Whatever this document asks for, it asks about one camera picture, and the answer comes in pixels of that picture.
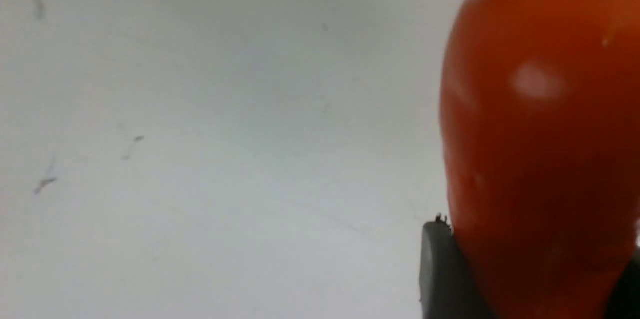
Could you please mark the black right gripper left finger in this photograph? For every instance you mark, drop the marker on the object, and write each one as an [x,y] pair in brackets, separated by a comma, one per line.
[446,285]

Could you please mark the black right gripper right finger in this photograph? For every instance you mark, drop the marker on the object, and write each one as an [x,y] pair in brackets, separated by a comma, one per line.
[624,302]

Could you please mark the orange carrot with leaves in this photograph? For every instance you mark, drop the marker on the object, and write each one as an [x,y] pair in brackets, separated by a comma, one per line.
[539,116]

